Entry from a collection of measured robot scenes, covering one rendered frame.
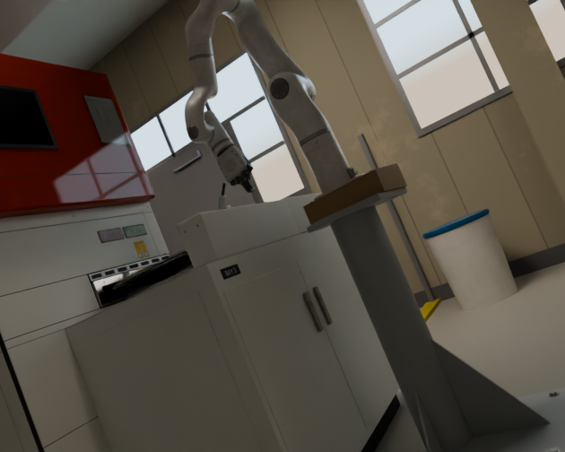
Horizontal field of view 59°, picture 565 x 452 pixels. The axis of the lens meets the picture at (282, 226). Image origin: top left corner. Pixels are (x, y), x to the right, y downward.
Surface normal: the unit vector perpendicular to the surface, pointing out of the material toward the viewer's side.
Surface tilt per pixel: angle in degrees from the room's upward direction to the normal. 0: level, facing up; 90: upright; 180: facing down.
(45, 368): 90
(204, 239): 90
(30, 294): 90
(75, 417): 90
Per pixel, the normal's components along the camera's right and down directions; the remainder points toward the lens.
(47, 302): 0.81, -0.37
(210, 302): -0.45, 0.12
